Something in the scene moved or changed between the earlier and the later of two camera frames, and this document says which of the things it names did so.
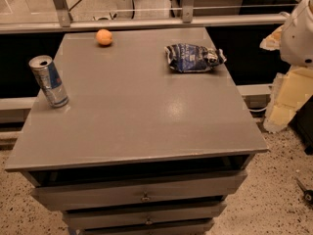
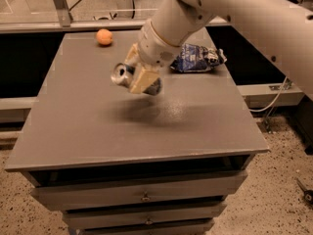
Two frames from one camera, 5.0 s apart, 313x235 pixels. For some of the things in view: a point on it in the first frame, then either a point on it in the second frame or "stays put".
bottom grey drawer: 200,228 stays put
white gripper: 298,38 to 156,51
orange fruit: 104,36 stays put
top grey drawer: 199,186 stays put
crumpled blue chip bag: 188,58 stays put
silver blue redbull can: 48,74 to 124,73
